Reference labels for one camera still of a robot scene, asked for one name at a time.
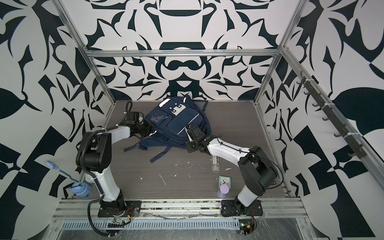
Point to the small green circuit board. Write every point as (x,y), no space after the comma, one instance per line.
(247,226)

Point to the navy blue school backpack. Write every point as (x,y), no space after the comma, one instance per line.
(170,120)

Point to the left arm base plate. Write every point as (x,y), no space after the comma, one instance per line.
(119,210)

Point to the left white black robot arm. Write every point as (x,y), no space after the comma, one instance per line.
(95,155)

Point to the small green square clock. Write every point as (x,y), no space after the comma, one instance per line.
(224,180)

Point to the purple cylindrical container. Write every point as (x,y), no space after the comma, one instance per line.
(223,191)

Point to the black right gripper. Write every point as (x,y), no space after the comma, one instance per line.
(189,148)

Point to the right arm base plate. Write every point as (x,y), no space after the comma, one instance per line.
(232,208)

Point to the aluminium frame rail base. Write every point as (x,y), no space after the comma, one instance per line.
(184,219)

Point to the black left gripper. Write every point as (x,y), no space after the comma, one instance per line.
(146,122)

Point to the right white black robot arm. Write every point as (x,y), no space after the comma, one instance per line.
(257,170)

